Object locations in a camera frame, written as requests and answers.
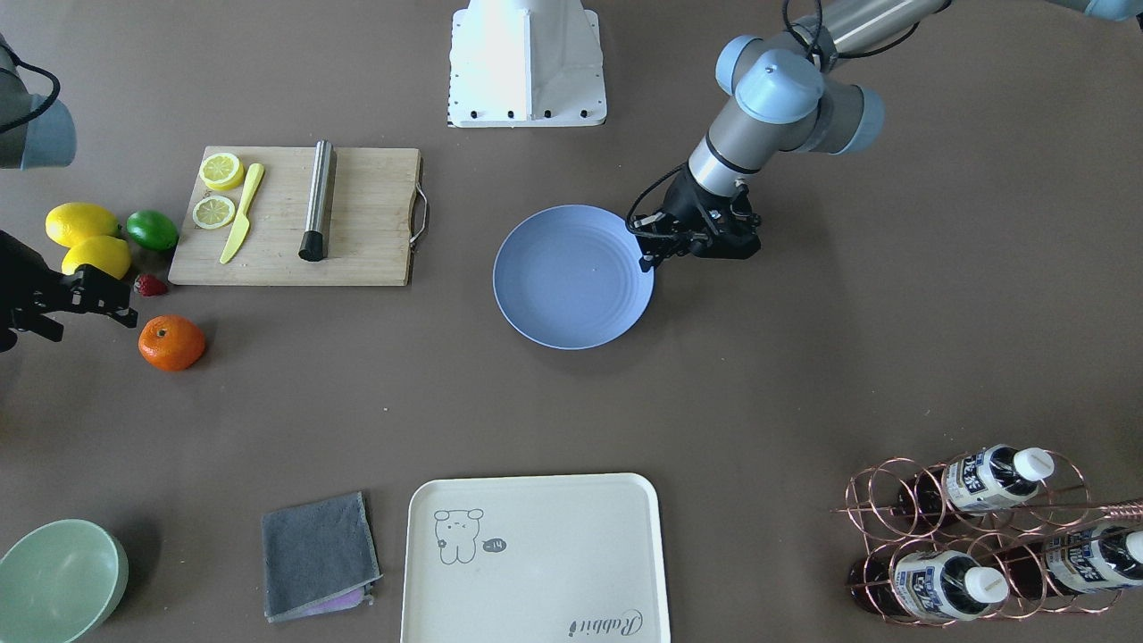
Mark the wooden cutting board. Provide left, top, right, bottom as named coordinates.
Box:
left=168, top=146, right=421, bottom=286

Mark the green lime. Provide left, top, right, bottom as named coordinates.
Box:
left=125, top=209, right=179, bottom=254

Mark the orange fruit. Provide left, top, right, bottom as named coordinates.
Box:
left=138, top=314, right=205, bottom=372

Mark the tea bottle one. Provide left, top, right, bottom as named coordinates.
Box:
left=893, top=444, right=1055, bottom=528

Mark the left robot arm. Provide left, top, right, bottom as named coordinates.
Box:
left=625, top=1, right=948, bottom=272

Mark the lemon slice one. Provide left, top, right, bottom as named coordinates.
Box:
left=197, top=152, right=246, bottom=191

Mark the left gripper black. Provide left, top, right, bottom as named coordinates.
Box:
left=625, top=166, right=761, bottom=272

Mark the yellow lemon upper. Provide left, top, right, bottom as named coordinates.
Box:
left=45, top=201, right=120, bottom=248

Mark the yellow plastic knife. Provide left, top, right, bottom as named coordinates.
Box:
left=218, top=163, right=265, bottom=264

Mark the red strawberry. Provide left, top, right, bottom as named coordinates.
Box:
left=131, top=273, right=169, bottom=297

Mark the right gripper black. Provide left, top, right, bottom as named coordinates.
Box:
left=1, top=231, right=138, bottom=353

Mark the green bowl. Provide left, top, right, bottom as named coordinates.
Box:
left=1, top=520, right=129, bottom=642

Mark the tea bottle three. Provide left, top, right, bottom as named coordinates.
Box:
left=997, top=522, right=1142, bottom=598

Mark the copper wire bottle rack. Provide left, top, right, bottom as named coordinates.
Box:
left=845, top=449, right=1140, bottom=626

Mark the lemon slice two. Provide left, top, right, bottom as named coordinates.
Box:
left=191, top=195, right=237, bottom=230

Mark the blue plate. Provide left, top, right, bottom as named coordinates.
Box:
left=491, top=204, right=655, bottom=349

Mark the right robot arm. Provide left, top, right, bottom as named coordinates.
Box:
left=1, top=40, right=138, bottom=352

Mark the grey folded cloth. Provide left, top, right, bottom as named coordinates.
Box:
left=261, top=491, right=383, bottom=622

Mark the yellow lemon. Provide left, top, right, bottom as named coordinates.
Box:
left=45, top=201, right=120, bottom=248
left=61, top=235, right=131, bottom=280

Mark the yellow lemon lower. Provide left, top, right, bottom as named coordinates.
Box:
left=61, top=235, right=131, bottom=280

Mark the tea bottle two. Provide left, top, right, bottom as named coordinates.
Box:
left=847, top=550, right=1012, bottom=625

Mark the cream rectangular tray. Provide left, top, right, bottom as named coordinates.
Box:
left=400, top=472, right=672, bottom=642

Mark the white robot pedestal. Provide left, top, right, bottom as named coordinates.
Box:
left=446, top=1, right=608, bottom=128

